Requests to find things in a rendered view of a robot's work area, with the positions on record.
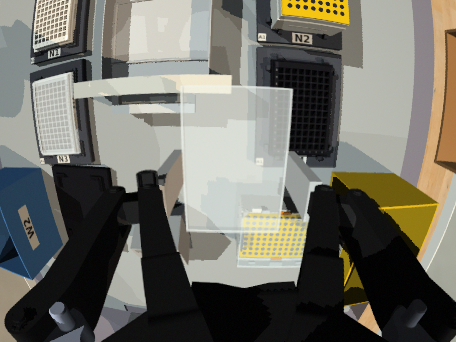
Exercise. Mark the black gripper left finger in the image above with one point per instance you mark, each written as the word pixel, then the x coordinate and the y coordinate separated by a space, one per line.
pixel 66 304

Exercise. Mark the yellow open-top bin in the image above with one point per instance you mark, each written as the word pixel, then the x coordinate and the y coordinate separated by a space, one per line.
pixel 389 192

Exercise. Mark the blue open-top bin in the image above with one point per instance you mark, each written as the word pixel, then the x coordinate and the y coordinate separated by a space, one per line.
pixel 29 225

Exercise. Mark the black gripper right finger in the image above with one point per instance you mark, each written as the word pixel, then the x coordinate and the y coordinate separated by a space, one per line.
pixel 407 304

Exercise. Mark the black assay plate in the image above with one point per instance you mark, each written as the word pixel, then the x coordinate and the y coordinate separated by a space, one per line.
pixel 311 145

